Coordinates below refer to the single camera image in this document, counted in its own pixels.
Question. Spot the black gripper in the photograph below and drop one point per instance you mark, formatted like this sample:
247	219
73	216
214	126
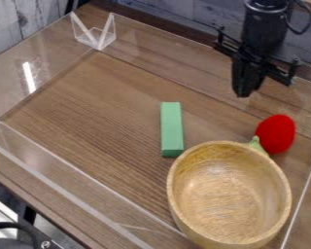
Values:
263	34

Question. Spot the red plush strawberry toy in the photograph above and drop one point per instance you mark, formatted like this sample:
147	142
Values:
274	135

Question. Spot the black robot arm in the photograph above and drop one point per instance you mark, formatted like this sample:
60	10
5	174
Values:
266	2

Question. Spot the green rectangular block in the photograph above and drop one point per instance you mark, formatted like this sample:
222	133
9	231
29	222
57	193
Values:
171	130

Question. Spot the wooden oval bowl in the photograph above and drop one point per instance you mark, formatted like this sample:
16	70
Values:
228	195

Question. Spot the black equipment under table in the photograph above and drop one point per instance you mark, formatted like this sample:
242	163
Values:
29	238

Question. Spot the clear acrylic corner bracket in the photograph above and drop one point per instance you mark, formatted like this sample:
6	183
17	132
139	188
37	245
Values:
95	37

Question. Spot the clear acrylic tray wall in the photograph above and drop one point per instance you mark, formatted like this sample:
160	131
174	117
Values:
91	212

